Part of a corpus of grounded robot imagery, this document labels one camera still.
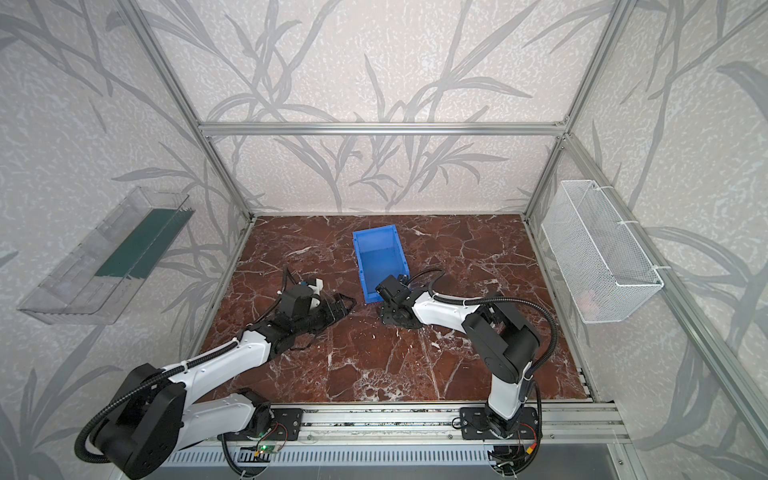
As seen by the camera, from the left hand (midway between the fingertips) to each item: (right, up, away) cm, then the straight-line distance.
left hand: (352, 300), depth 85 cm
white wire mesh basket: (+56, +11, -24) cm, 62 cm away
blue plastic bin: (+6, +12, +23) cm, 26 cm away
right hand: (+11, -4, +8) cm, 14 cm away
